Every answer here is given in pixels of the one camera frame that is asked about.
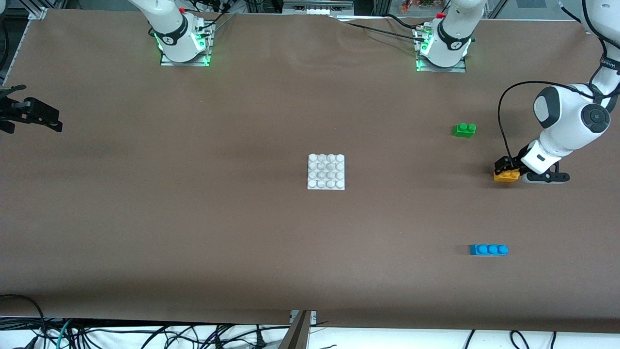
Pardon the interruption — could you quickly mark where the metal bracket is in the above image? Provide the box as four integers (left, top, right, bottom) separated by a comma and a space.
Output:
279, 310, 318, 349

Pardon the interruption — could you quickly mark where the brown paper table cover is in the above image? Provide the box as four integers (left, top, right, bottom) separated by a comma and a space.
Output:
0, 9, 620, 334

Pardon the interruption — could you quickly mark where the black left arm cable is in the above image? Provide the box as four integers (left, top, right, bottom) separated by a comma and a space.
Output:
498, 0, 620, 163

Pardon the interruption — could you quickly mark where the white power strip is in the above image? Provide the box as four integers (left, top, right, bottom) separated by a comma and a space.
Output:
282, 0, 354, 15

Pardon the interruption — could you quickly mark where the aluminium frame rail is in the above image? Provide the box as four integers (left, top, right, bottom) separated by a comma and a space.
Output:
0, 5, 49, 93

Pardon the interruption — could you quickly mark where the white studded base plate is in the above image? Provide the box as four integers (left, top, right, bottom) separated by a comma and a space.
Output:
307, 154, 346, 190

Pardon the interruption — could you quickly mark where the teal cable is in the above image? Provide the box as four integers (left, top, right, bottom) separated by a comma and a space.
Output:
46, 319, 73, 349

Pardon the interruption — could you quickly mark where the blue three-stud block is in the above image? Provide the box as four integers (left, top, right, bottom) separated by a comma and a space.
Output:
469, 244, 509, 256

